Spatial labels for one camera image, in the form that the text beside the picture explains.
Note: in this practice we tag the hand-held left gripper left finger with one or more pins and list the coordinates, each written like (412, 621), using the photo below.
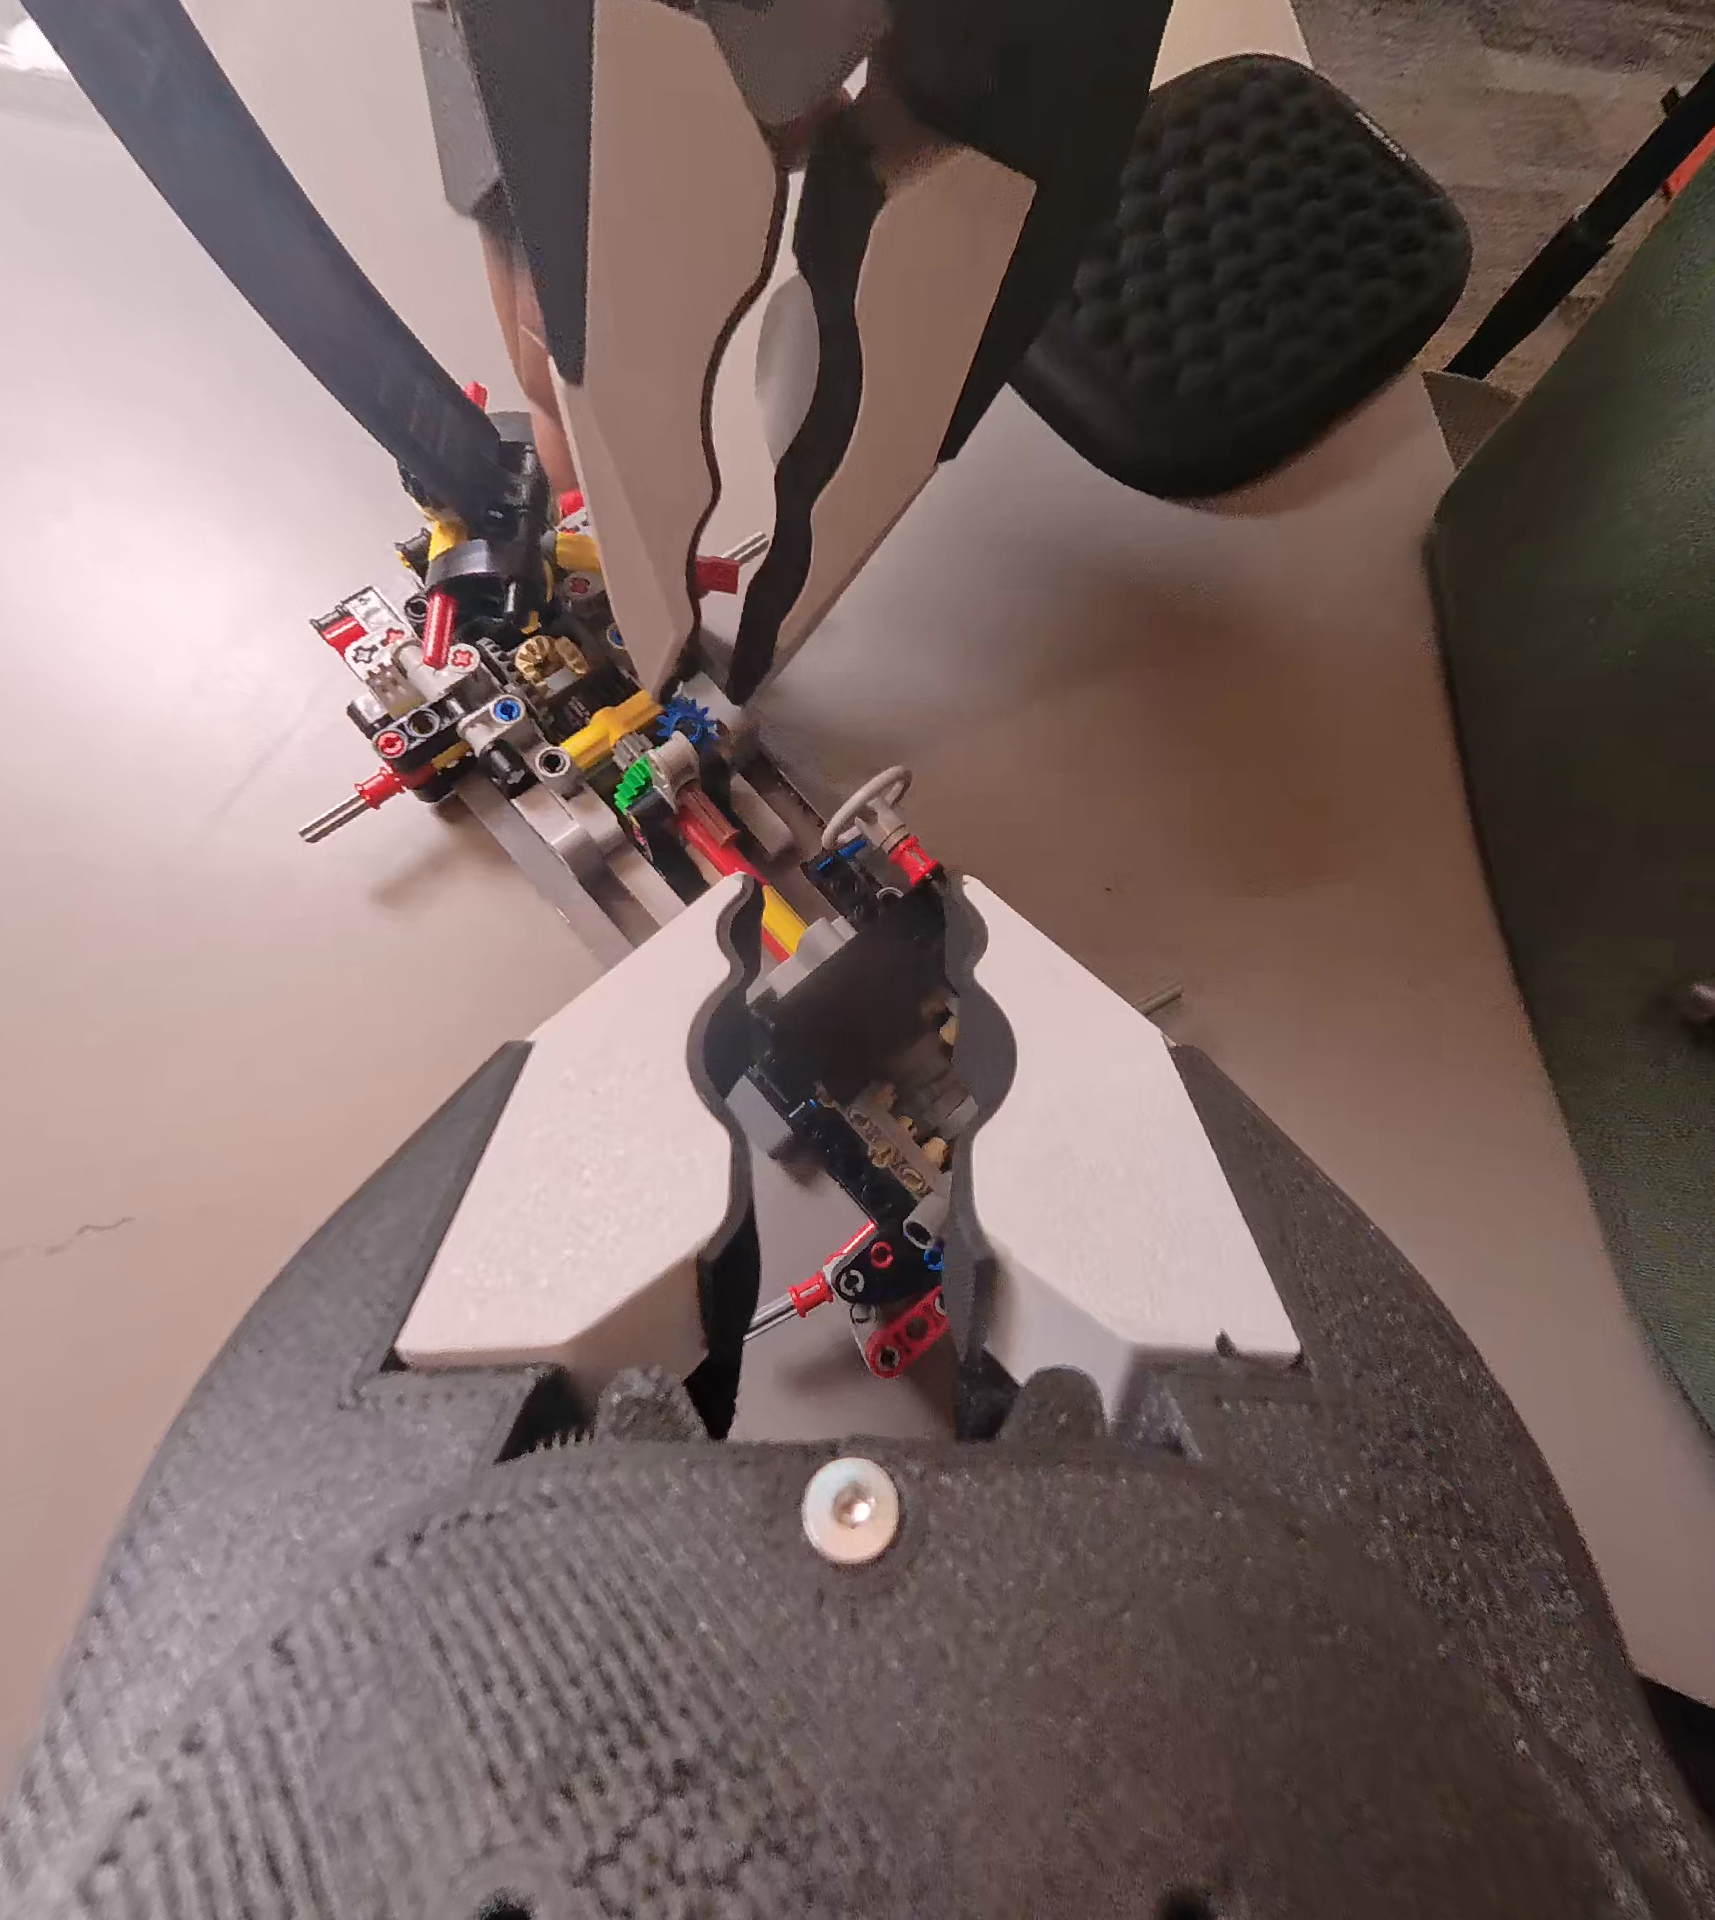
(572, 1200)

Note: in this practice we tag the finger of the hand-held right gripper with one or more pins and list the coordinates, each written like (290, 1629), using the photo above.
(648, 300)
(918, 330)

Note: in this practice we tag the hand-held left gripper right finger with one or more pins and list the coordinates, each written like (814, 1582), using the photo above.
(1128, 1200)

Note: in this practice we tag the long black lego strip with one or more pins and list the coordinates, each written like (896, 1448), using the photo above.
(286, 241)

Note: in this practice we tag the lego car chassis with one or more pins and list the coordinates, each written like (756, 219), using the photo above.
(602, 734)

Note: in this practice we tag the person's right hand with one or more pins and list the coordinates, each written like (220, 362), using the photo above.
(534, 360)

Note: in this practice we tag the black textured armrest pad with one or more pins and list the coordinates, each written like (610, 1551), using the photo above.
(1248, 271)

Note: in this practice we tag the black and orange rod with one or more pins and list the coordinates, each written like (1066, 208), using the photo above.
(1592, 225)

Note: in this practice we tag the green shirt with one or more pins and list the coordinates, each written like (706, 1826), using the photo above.
(1668, 675)

